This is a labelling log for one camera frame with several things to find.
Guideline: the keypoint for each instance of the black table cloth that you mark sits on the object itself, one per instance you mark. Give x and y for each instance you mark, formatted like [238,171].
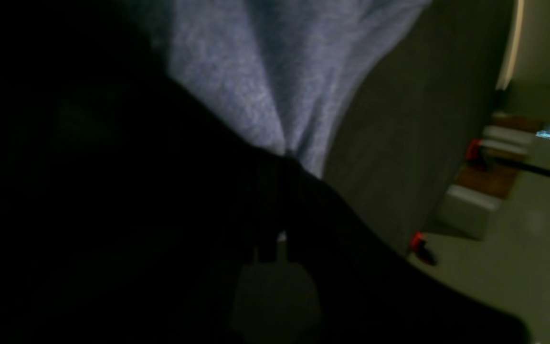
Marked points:
[404,136]

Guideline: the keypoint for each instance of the white box beside table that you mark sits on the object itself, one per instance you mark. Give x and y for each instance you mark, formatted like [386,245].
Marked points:
[468,211]

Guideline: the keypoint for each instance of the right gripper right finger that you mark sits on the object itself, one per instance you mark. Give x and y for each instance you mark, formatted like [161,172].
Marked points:
[367,292]

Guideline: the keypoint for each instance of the red-black clamp far right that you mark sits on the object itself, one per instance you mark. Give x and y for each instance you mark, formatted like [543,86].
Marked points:
[478,157]

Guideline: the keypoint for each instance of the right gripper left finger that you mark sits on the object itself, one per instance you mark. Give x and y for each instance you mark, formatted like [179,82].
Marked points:
[123,201]

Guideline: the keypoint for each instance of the blue-grey t-shirt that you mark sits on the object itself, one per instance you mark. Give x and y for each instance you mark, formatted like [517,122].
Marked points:
[281,73]

